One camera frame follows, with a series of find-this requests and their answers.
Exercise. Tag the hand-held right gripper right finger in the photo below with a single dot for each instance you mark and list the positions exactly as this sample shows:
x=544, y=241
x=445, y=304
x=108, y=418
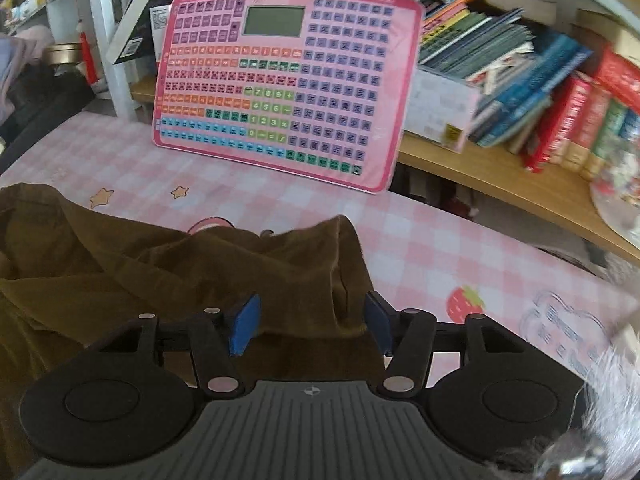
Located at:
x=377, y=325

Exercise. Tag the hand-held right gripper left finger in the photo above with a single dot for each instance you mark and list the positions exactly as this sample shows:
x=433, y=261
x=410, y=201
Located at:
x=245, y=322

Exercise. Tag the pink checkered cartoon desk mat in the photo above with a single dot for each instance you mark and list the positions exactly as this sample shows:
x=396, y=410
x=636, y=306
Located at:
x=425, y=245

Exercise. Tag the white cardboard box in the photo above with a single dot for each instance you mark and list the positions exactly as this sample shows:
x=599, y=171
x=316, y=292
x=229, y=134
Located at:
x=440, y=105

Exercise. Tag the pink learning tablet board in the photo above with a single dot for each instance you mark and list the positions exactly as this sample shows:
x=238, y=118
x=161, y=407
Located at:
x=300, y=100

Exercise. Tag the grey fluffy cloth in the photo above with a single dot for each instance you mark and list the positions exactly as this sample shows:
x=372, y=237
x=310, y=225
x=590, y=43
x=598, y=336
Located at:
x=605, y=410

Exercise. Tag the black bag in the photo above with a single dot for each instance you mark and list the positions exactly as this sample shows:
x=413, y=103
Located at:
x=45, y=110

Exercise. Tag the row of red thick books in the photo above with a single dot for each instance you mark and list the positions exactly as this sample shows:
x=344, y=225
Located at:
x=590, y=120

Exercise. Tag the stack of blue green books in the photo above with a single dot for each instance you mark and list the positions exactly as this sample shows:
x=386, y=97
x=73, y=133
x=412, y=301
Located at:
x=505, y=55

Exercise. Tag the red tassel charm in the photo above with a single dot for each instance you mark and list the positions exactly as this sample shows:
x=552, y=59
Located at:
x=89, y=57

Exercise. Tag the white leaning book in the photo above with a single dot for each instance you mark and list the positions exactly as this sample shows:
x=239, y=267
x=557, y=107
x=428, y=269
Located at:
x=145, y=15

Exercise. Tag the round gold tin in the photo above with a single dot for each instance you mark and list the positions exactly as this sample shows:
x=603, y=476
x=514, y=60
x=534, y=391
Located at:
x=62, y=54

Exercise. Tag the lavender cloth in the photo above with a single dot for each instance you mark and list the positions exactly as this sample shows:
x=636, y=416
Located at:
x=20, y=70

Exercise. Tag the white shelf frame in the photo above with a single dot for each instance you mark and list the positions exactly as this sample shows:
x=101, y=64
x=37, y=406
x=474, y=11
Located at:
x=107, y=35

